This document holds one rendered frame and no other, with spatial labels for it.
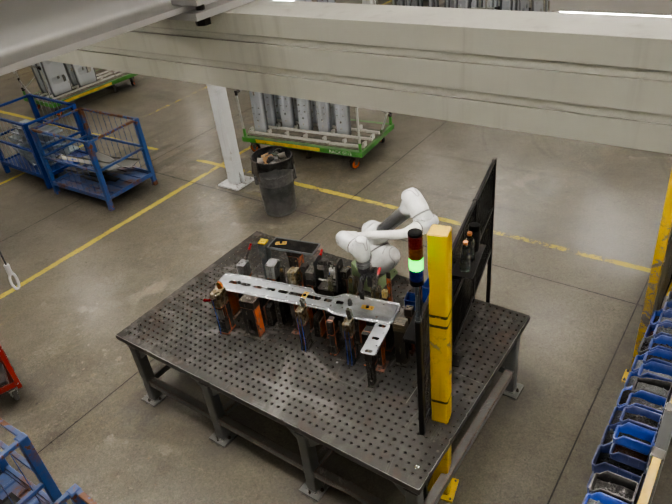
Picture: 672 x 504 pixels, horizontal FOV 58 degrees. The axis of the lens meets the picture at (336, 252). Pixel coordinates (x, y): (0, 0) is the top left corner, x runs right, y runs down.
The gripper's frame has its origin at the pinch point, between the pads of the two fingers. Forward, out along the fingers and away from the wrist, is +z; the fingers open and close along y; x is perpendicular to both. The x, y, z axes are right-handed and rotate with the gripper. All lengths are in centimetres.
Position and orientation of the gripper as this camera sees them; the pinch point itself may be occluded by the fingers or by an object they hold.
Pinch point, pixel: (366, 291)
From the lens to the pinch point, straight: 397.8
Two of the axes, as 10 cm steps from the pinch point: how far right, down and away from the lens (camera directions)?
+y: -4.0, 5.5, -7.3
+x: 9.1, 1.4, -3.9
